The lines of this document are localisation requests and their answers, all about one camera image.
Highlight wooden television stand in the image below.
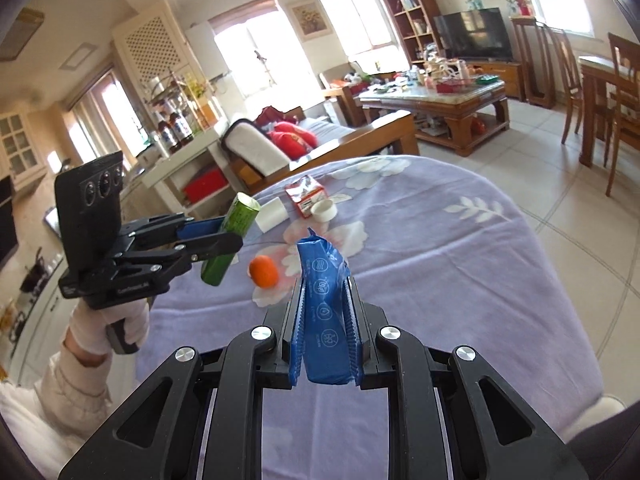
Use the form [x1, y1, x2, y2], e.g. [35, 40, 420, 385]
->
[467, 60, 526, 101]

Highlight red box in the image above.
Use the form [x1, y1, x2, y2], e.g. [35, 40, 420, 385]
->
[182, 167, 233, 206]

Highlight purple floral blanket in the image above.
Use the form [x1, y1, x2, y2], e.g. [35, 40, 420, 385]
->
[135, 155, 608, 480]

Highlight wooden bookshelf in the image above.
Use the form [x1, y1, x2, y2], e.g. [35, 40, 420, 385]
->
[382, 0, 446, 63]

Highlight small framed flower picture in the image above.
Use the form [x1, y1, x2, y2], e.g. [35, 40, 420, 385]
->
[289, 0, 333, 42]

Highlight black flat television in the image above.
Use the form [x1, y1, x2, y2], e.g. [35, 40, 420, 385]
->
[432, 7, 515, 61]

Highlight blue plastic packet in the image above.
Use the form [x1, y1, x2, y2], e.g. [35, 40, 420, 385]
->
[296, 227, 358, 386]

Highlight white tape roll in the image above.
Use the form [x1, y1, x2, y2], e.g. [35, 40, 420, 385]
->
[310, 199, 337, 222]

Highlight window beside bookshelf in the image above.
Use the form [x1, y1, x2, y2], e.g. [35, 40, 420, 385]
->
[315, 0, 401, 58]

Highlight orange tangerine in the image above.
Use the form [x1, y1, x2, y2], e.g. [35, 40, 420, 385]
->
[248, 256, 279, 289]

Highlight white wall boiler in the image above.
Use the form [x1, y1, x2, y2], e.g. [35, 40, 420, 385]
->
[185, 22, 231, 81]

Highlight white cushion with black trim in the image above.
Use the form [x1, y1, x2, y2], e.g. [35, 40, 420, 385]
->
[221, 119, 293, 176]

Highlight wooden dining table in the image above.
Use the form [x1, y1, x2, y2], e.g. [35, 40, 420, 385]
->
[579, 55, 640, 168]

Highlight white counter shelf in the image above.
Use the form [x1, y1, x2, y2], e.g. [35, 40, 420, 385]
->
[142, 125, 236, 211]

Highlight white rectangular block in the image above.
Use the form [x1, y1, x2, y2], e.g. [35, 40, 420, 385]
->
[256, 197, 289, 233]

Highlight wide bright window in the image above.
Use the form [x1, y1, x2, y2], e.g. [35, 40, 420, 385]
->
[209, 0, 321, 101]

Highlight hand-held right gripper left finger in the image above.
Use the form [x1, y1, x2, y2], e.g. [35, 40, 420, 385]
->
[57, 280, 307, 480]

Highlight white lattice cabinet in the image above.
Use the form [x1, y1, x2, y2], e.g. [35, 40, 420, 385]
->
[112, 15, 193, 106]

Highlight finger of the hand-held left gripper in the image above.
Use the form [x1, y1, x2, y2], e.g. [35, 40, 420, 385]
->
[150, 232, 244, 281]
[120, 212, 232, 256]

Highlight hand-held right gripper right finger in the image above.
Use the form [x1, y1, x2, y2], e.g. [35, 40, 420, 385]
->
[345, 277, 590, 480]

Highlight blue label bottle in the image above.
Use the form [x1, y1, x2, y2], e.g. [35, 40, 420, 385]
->
[159, 112, 174, 153]
[172, 110, 194, 148]

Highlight red cushion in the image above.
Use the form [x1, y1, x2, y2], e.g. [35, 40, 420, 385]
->
[267, 121, 318, 161]

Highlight green tube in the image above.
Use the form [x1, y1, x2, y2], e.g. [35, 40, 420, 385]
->
[201, 192, 261, 287]

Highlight wooden armchair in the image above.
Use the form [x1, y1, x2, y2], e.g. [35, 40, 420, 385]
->
[320, 67, 368, 128]

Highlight wooden sofa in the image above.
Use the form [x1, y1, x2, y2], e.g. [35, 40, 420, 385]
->
[220, 107, 421, 193]

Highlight square ceiling panel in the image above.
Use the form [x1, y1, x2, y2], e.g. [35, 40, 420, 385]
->
[60, 42, 98, 71]

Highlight white glass door cabinet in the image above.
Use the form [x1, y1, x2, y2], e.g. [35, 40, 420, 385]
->
[0, 110, 46, 191]

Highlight wooden dining chair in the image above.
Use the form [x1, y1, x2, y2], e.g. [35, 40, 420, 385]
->
[605, 32, 640, 198]
[510, 16, 556, 110]
[545, 25, 587, 146]

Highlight wooden coffee table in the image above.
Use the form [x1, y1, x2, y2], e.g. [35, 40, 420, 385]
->
[360, 80, 511, 157]

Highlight red and white packet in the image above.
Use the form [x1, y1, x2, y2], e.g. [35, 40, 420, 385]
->
[285, 174, 327, 218]

